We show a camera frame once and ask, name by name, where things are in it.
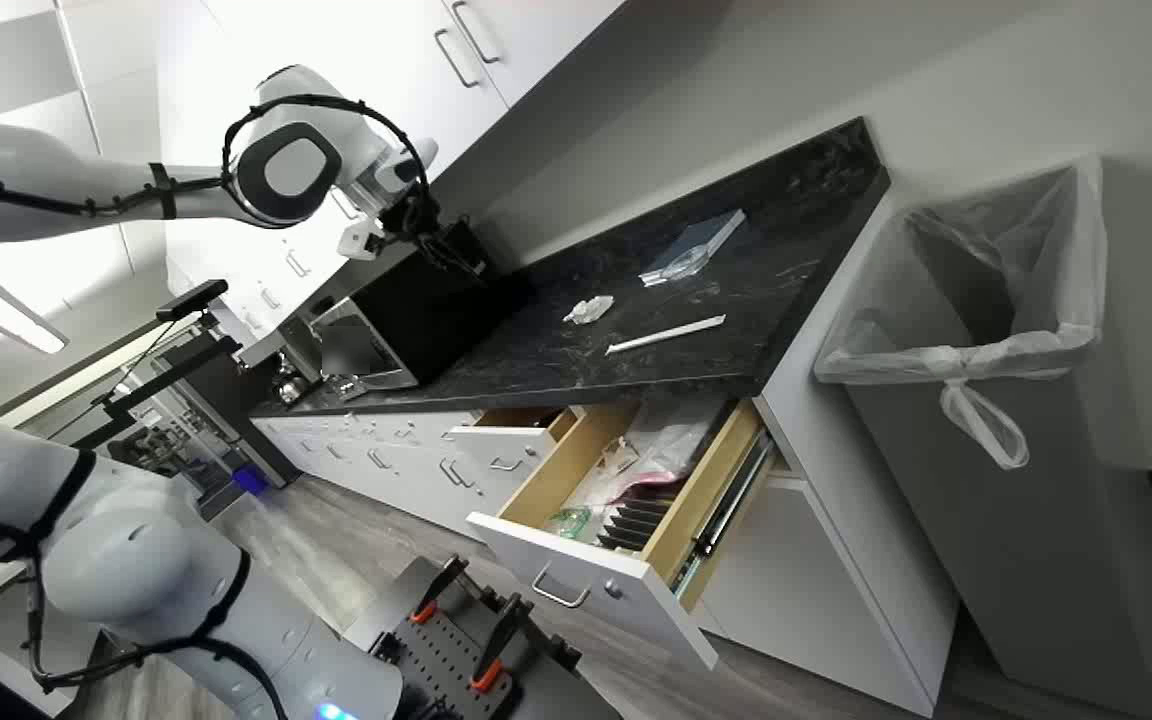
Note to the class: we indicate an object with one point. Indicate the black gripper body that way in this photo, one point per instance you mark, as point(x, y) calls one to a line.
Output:
point(417, 220)

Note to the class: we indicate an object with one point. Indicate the white wooden drawer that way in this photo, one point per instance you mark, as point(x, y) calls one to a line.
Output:
point(600, 586)

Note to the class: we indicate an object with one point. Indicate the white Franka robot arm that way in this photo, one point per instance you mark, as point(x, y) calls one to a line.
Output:
point(123, 555)

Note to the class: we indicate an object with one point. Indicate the small white narrow drawer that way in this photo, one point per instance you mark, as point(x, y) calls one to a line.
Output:
point(508, 434)

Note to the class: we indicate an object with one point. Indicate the white papers in drawer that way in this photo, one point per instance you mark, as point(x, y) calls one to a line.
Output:
point(663, 444)

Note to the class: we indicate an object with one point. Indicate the black ribbed drawer organizer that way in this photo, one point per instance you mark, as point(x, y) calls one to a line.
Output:
point(639, 516)

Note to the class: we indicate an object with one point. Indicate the black microwave oven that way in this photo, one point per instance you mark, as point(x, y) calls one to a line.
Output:
point(402, 327)

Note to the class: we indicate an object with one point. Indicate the small crumpled white wrapper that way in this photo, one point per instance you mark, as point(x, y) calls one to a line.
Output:
point(591, 310)

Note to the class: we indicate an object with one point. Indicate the white stick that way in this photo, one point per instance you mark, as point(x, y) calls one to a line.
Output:
point(667, 332)

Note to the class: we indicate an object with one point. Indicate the clear plastic package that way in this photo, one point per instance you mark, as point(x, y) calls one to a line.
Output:
point(693, 248)

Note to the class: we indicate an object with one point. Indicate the black equipment stand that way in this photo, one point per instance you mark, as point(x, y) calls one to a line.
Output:
point(197, 402)

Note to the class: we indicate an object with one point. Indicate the black clamp orange tip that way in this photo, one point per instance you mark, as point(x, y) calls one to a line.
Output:
point(503, 644)
point(443, 596)

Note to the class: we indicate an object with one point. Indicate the black perforated base board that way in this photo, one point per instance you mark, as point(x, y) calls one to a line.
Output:
point(448, 663)

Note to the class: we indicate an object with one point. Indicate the ceiling light panel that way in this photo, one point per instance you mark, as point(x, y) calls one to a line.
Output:
point(9, 319)

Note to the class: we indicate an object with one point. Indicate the white lower cabinet unit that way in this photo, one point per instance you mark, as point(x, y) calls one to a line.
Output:
point(819, 586)

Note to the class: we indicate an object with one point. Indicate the clear plastic bin liner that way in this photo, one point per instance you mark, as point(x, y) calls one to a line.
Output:
point(1003, 362)

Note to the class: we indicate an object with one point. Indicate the grey trash bin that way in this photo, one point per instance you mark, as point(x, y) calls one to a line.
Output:
point(1043, 533)

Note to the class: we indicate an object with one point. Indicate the white upper wall cabinet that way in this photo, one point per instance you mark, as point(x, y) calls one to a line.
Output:
point(379, 93)

